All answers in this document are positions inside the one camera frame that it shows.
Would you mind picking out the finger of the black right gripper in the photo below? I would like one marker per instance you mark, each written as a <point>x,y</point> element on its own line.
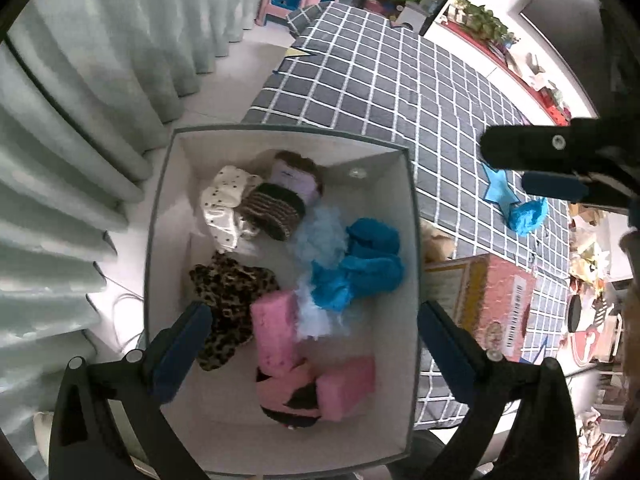
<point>603,153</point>
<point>559,186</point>

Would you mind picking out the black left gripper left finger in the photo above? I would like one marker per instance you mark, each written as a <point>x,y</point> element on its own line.
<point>85,442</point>

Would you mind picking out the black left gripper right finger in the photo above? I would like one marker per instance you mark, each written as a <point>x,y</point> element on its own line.
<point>542,442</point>

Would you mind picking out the blue plastic bag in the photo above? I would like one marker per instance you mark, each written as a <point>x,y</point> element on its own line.
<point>371,265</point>

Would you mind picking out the purple striped knit hat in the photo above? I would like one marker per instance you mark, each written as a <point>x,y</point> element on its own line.
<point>278,205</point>

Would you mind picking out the red patterned cardboard box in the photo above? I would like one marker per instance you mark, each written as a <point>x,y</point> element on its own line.
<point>488,296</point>

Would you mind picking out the leopard print cloth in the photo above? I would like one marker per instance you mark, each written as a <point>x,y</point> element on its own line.
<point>229,289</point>

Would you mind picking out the pink sponge block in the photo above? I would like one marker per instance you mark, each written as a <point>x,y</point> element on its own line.
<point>342,388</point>
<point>274,318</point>

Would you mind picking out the pink black fabric item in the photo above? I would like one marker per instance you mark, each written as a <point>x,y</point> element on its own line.
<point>290,399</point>

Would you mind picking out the red shelf with plants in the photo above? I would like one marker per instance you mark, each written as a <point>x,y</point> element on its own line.
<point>479,27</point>

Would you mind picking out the white polka dot cloth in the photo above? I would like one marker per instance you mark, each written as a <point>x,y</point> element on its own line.
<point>220,202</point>

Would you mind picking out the light blue fluffy pompom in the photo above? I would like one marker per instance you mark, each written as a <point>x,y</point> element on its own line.
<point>320,238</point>

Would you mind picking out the grey grid pattern rug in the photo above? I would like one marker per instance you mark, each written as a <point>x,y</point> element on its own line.
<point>358,73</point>

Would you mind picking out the pale green curtain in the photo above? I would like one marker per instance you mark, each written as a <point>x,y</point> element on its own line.
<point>87,90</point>

